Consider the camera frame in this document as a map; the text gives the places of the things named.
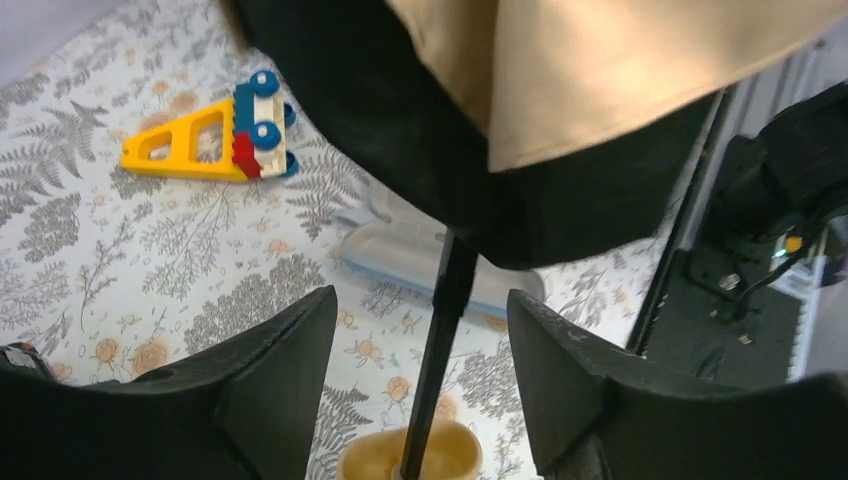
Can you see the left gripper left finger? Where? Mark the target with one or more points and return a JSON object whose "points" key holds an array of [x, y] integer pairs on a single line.
{"points": [[243, 409]]}

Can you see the beige umbrella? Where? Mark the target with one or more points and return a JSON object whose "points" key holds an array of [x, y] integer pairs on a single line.
{"points": [[539, 132]]}

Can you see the black rectangular case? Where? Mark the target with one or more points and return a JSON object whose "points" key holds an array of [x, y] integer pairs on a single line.
{"points": [[23, 359]]}

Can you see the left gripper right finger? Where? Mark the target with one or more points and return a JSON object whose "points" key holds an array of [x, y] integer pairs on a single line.
{"points": [[596, 411]]}

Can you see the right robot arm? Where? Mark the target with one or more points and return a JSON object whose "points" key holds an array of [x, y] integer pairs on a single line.
{"points": [[774, 194]]}

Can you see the yellow toy with blue wheels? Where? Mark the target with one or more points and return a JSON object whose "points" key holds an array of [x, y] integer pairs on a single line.
{"points": [[239, 139]]}

